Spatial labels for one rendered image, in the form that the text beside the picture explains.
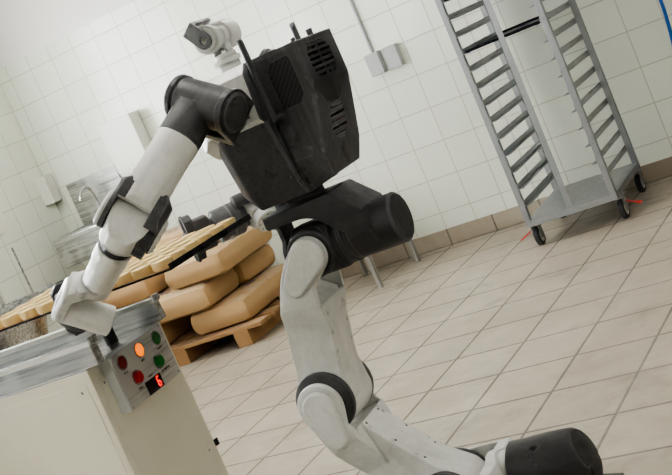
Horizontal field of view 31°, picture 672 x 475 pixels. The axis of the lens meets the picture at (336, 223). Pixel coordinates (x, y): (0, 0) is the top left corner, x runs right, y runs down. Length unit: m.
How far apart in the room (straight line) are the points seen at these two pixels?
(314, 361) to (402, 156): 4.44
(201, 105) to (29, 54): 6.00
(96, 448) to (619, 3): 4.30
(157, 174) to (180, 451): 0.94
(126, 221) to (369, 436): 0.77
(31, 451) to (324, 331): 0.82
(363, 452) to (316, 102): 0.79
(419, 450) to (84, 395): 0.79
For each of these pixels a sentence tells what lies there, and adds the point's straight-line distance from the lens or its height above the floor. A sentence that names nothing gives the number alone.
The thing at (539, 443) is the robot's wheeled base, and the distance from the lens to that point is 2.64.
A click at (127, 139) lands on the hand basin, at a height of 1.32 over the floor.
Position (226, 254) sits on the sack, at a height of 0.51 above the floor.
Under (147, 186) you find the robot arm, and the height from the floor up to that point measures 1.19.
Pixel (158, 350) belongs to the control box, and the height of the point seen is 0.78.
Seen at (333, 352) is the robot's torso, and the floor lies 0.68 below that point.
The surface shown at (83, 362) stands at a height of 0.86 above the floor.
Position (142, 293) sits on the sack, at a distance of 7.07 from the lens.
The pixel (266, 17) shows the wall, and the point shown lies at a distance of 7.27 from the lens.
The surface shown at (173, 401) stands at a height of 0.64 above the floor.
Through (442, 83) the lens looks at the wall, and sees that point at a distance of 6.87.
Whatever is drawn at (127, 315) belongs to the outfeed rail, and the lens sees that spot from 3.12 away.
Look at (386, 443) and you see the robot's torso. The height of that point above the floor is 0.44.
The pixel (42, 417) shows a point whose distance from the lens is 2.99.
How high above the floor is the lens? 1.27
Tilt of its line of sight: 7 degrees down
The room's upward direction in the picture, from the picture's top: 23 degrees counter-clockwise
